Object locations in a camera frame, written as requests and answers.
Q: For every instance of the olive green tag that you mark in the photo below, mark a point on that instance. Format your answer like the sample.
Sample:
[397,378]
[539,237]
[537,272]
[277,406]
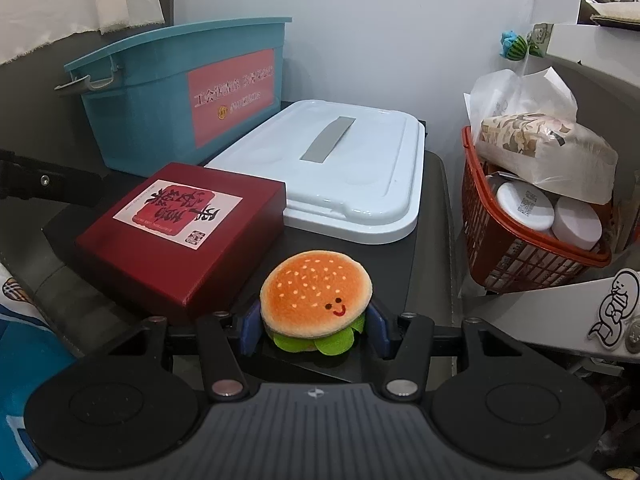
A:
[541,37]

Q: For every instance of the red plastic basket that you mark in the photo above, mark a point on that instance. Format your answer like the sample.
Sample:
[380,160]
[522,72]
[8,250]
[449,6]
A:
[500,250]

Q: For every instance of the dark red gift box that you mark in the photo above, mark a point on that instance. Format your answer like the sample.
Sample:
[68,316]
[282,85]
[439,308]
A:
[220,260]

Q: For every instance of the white round jar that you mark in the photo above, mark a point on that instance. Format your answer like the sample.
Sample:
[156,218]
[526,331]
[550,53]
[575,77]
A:
[577,222]
[525,205]

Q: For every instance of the white figure sticker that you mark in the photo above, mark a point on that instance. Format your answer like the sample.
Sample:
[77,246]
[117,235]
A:
[617,300]

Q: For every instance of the white crumpled bag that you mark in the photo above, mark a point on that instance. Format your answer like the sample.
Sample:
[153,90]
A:
[500,90]

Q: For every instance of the grey round magnet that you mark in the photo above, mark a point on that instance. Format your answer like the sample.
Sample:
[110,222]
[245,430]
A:
[634,334]

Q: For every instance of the plush hamburger toy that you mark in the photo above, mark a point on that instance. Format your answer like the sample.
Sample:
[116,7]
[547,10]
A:
[310,285]

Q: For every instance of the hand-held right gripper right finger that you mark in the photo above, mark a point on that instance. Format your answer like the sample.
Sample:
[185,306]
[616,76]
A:
[380,332]

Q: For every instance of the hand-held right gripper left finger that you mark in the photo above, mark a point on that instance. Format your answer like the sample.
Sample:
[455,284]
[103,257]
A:
[250,332]

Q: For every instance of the patterned tissue pack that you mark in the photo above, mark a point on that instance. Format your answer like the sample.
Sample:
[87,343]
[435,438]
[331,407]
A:
[550,145]

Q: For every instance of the small blue green toy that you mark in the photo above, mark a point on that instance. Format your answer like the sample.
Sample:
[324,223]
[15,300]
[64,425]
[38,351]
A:
[515,45]

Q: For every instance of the teal plastic storage bin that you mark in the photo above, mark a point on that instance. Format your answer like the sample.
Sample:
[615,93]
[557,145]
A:
[140,110]

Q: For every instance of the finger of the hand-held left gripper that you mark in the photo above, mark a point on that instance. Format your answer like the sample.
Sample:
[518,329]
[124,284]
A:
[30,175]

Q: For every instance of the white plastic bin lid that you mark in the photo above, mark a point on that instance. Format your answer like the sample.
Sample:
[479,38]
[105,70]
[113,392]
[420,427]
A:
[360,170]

